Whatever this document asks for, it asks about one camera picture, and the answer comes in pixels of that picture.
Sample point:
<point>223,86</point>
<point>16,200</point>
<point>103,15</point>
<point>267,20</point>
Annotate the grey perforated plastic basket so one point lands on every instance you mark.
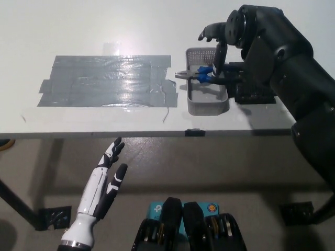
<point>206,102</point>

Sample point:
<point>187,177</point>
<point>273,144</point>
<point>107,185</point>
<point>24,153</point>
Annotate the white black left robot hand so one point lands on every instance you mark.
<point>91,191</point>

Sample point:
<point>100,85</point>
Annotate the grey duct tape patch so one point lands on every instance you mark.
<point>104,81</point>

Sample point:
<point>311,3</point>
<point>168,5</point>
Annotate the black floor tape patch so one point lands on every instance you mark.
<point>295,212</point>
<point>53,217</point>

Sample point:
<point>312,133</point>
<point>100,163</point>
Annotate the round green yellow-rimmed object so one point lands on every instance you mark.
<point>5,145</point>

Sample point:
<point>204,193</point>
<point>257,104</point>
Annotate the black tape patch on table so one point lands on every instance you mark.
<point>251,94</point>

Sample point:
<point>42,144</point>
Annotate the small black tape strip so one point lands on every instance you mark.
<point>194,132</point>

